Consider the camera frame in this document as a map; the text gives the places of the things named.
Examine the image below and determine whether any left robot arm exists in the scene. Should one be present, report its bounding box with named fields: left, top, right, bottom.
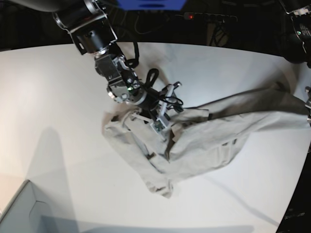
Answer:
left=279, top=0, right=311, bottom=69

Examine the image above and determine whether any blue box at top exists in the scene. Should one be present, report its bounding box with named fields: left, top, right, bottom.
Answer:
left=117, top=0, right=187, bottom=11

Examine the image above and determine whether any grey t-shirt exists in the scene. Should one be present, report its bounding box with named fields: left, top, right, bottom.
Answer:
left=103, top=88, right=309, bottom=198

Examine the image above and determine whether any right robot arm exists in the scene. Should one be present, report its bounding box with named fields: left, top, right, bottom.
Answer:
left=8, top=0, right=184, bottom=122

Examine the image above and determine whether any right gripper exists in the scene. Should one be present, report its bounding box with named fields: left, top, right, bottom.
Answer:
left=138, top=82, right=184, bottom=121

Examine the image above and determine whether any power strip with red light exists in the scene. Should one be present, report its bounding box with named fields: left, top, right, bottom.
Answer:
left=175, top=12, right=238, bottom=23

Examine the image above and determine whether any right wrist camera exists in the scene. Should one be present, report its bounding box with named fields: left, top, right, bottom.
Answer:
left=150, top=116, right=170, bottom=133

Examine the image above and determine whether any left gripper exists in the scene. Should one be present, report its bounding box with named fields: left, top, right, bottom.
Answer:
left=305, top=86, right=311, bottom=125

